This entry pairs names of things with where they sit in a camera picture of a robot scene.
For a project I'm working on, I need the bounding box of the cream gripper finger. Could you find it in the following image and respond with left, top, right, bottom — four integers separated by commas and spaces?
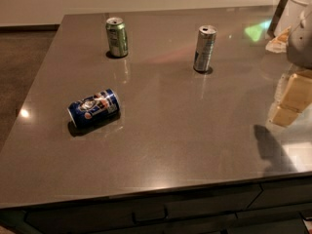
281, 73, 312, 112
270, 106, 299, 127

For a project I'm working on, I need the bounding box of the blue pepsi can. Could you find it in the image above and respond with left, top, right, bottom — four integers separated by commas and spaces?
67, 89, 120, 129

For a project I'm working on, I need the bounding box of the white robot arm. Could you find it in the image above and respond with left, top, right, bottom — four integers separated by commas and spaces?
268, 6, 312, 127

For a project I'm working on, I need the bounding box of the slim silver energy drink can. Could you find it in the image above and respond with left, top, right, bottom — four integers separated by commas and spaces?
193, 25, 217, 72

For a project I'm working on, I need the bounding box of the green soda can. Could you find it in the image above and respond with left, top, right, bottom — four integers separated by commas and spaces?
105, 17, 128, 58

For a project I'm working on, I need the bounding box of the dark drawer front right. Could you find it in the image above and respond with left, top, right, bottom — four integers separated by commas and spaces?
249, 177, 312, 209

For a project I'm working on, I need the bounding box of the dark drawer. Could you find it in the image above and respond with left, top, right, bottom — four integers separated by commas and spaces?
25, 185, 261, 234
249, 177, 312, 209

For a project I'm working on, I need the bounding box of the dark drawer front left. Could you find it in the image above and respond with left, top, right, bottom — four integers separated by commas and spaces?
25, 185, 261, 234

